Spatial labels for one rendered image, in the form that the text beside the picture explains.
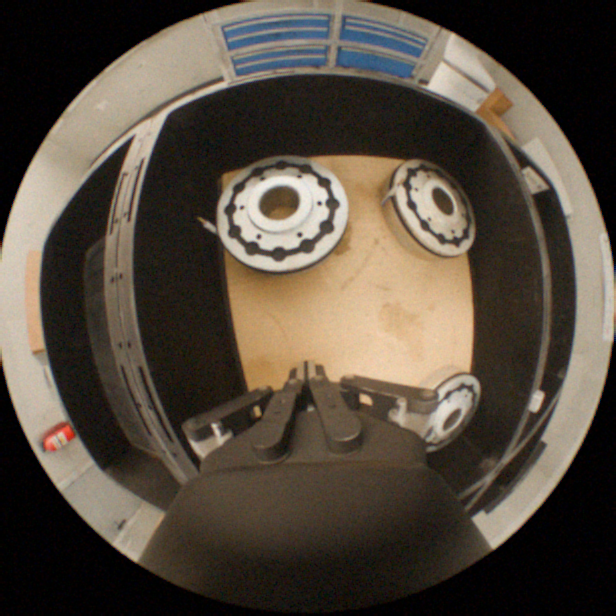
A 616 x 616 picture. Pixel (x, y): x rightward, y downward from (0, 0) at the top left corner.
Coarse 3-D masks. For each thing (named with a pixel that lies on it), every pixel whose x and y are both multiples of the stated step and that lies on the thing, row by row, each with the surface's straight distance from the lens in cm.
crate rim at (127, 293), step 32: (192, 96) 17; (160, 128) 15; (512, 160) 24; (128, 192) 13; (128, 224) 11; (128, 256) 10; (544, 256) 22; (128, 288) 10; (544, 288) 21; (128, 320) 10; (544, 320) 21; (128, 352) 11; (160, 384) 10; (160, 416) 11; (480, 480) 29
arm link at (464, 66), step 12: (456, 36) 41; (456, 48) 40; (468, 48) 42; (444, 60) 42; (456, 60) 40; (468, 60) 40; (468, 72) 39; (480, 72) 40; (480, 84) 40; (492, 84) 41
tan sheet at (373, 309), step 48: (384, 240) 18; (240, 288) 17; (288, 288) 16; (336, 288) 16; (384, 288) 17; (432, 288) 20; (240, 336) 17; (288, 336) 16; (336, 336) 16; (384, 336) 18; (432, 336) 21
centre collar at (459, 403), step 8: (456, 400) 23; (464, 400) 24; (448, 408) 22; (456, 408) 23; (464, 408) 24; (440, 416) 22; (464, 416) 25; (440, 424) 22; (456, 424) 25; (440, 432) 24; (448, 432) 25
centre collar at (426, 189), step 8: (424, 184) 19; (432, 184) 20; (440, 184) 20; (424, 192) 18; (448, 192) 21; (424, 200) 18; (432, 200) 18; (456, 200) 21; (432, 208) 18; (456, 208) 20; (432, 216) 18; (440, 216) 18; (448, 216) 19; (456, 216) 20; (448, 224) 19; (456, 224) 19
